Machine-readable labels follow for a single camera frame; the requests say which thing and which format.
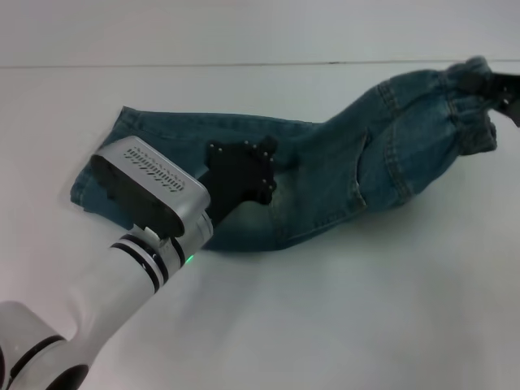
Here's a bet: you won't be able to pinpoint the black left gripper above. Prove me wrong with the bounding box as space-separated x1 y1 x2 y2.
196 134 280 225

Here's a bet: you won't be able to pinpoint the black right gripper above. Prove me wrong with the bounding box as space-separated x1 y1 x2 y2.
458 66 520 128

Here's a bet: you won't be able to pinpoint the blue washed denim shorts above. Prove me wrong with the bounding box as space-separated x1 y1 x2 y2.
69 54 499 254

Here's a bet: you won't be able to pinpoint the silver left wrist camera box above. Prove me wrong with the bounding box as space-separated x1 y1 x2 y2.
88 136 212 239

